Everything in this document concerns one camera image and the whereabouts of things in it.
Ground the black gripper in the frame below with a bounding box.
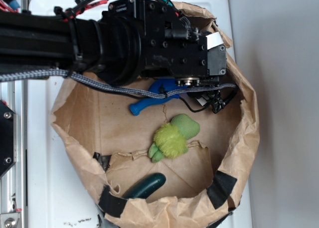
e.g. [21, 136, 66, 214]
[101, 0, 226, 86]

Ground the blue plastic bottle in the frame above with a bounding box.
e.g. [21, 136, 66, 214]
[129, 78, 190, 116]

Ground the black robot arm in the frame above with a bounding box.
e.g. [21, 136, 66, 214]
[0, 0, 226, 86]

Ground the green plush toy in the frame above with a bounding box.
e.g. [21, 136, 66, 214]
[148, 114, 200, 163]

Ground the brown paper lined basket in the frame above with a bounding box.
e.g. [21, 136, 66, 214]
[49, 0, 261, 228]

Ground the dark green cucumber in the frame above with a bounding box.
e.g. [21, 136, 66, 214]
[122, 173, 166, 199]

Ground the grey braided cable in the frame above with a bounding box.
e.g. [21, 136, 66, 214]
[0, 68, 237, 100]

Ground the black corner bracket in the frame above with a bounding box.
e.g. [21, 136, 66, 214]
[0, 100, 16, 178]

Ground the aluminium frame rail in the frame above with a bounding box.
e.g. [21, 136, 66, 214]
[0, 0, 30, 228]

